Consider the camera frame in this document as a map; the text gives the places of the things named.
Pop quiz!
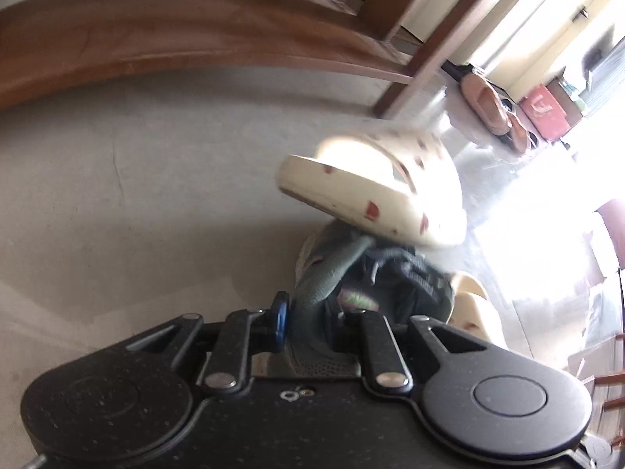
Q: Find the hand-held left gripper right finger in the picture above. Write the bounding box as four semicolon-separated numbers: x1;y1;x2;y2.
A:
343;311;490;399

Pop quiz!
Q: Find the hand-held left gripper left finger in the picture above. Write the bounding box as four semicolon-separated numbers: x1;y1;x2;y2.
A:
128;292;294;394

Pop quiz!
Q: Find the grey lace-up sneaker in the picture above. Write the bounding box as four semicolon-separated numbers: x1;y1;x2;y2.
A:
293;222;456;383

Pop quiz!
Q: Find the cream slipper with red prints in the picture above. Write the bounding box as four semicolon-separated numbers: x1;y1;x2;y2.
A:
448;274;509;353
277;129;468;248

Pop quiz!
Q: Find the brown wooden shoe rack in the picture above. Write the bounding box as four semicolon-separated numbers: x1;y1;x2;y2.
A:
0;0;519;120

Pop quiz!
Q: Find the pink flat shoe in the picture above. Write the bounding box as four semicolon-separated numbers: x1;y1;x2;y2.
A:
460;65;513;136
502;99;539;153

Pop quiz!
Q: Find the red box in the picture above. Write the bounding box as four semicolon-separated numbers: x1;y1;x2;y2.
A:
519;83;573;144

